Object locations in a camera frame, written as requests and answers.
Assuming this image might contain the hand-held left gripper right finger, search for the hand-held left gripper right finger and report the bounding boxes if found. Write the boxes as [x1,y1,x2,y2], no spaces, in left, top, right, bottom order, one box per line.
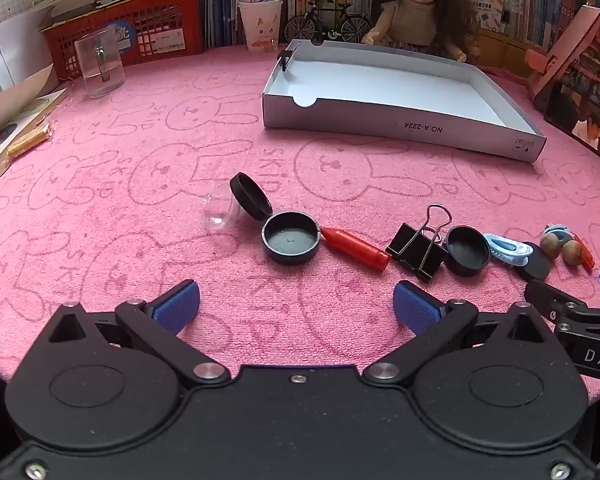
[362,280,557,388]

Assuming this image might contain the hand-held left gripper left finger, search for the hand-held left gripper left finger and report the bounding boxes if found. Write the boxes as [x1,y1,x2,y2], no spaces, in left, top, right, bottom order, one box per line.
[47,280,232,389]

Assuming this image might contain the red plastic bullet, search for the red plastic bullet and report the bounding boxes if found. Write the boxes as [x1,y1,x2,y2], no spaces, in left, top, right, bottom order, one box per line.
[575,234,596,272]
[320,226,392,272]

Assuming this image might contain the black round plastic cap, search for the black round plastic cap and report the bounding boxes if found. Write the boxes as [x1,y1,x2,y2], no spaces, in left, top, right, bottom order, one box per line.
[229,172,273,221]
[444,225,492,277]
[512,241,552,282]
[261,211,322,266]

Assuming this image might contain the large black binder clip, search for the large black binder clip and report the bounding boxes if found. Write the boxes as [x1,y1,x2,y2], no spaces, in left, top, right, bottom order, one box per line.
[385,203,453,283]

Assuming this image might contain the light blue hair clip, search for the light blue hair clip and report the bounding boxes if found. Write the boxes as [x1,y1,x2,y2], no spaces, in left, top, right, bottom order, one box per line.
[482,233,531,267]
[545,223,578,243]

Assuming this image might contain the white cardboard box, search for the white cardboard box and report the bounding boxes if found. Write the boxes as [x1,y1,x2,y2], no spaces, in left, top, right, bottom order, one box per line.
[261,38,547,163]

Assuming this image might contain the pink bunny-print cloth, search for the pink bunny-print cloth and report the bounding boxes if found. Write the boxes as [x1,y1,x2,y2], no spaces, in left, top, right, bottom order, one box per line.
[0,42,600,411]

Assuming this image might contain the orange pencil bundle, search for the orange pencil bundle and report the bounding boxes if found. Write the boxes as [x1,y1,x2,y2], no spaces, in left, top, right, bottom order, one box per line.
[7,122,54,159]

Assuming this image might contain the pink wooden phone stand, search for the pink wooden phone stand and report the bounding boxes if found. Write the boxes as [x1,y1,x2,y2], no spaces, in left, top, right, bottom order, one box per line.
[524,4,600,111]

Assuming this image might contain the illustrated notebook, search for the illustrated notebook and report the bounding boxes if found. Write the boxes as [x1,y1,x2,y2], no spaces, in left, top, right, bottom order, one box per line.
[0,87,68,177]

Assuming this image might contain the clear glass mug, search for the clear glass mug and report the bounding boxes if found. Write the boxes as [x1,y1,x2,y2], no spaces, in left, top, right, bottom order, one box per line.
[74,27,127,99]

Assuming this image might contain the wooden drawer unit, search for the wooden drawer unit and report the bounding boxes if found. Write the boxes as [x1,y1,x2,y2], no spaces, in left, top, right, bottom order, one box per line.
[480,27,546,78]

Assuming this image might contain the white cat-print paper cup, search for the white cat-print paper cup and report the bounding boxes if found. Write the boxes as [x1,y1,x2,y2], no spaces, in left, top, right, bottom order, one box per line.
[237,0,284,52]

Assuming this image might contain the colourful printed carton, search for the colourful printed carton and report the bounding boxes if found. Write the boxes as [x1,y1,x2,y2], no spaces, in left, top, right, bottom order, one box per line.
[472,0,506,36]

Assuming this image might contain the large red plastic basket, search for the large red plastic basket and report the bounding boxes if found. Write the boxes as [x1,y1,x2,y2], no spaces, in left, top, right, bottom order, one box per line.
[40,0,205,81]

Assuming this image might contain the long-haired doll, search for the long-haired doll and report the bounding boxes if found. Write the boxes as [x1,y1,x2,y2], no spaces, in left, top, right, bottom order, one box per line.
[362,0,481,63]

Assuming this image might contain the white paper sheets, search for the white paper sheets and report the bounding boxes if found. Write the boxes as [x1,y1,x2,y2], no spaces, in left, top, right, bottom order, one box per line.
[0,10,61,131]

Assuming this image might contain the miniature black bicycle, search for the miniature black bicycle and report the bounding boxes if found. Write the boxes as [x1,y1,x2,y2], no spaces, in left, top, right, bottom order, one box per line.
[285,0,373,43]

